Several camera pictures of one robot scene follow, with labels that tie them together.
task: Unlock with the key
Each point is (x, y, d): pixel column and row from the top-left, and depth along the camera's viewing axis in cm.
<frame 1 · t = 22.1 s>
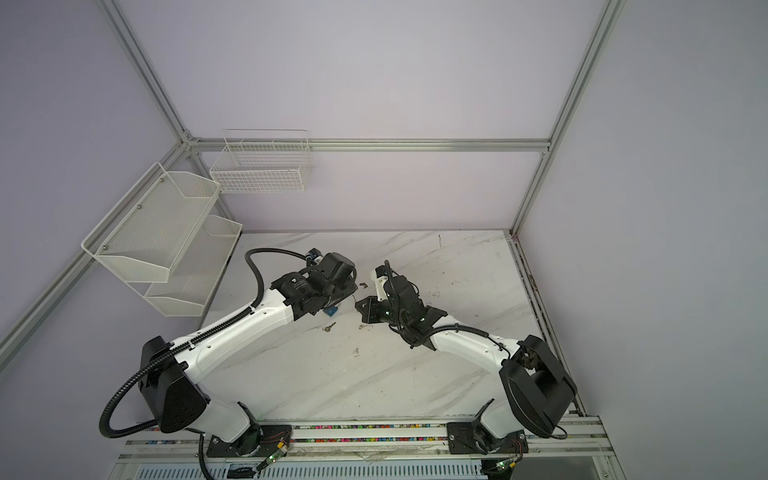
left hand: (348, 284, 80), fingers open
right hand: (352, 305, 79), fingers closed
large blue padlock: (331, 310, 90), point 9 cm above the table
key near large blue padlock: (328, 328, 95), on the table
key near small blue padlock: (361, 327, 95), on the table
lower white mesh shelf: (192, 255, 77), point 29 cm above the table

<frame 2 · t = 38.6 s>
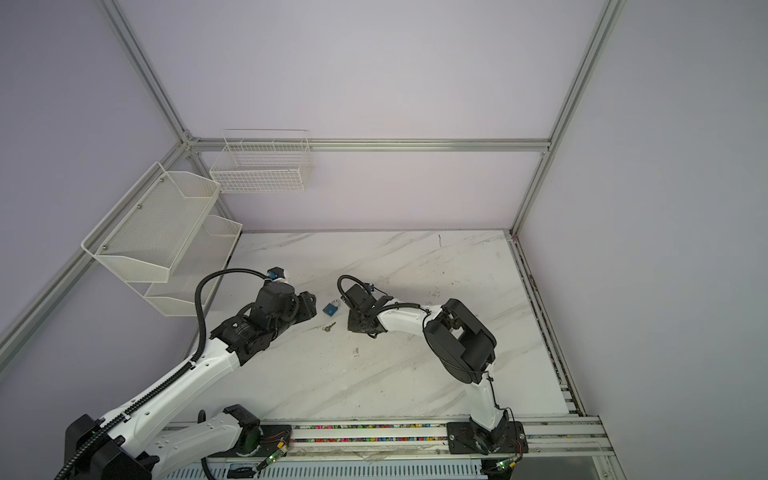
left hand: (305, 302, 79), fingers open
right hand: (352, 324, 93), fingers open
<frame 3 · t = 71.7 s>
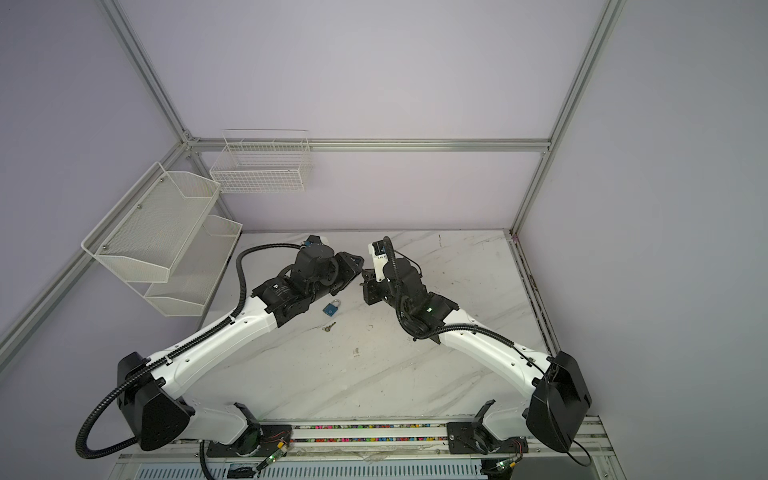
left hand: (361, 263, 75), fingers open
right hand: (359, 271, 74), fingers closed
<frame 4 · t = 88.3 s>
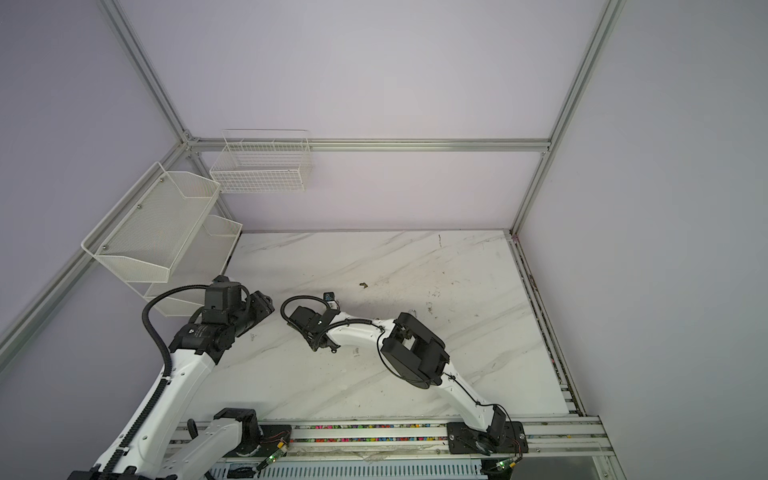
left hand: (262, 306, 79), fingers open
right hand: (327, 332, 93), fingers open
small brass key: (363, 284, 106), on the table
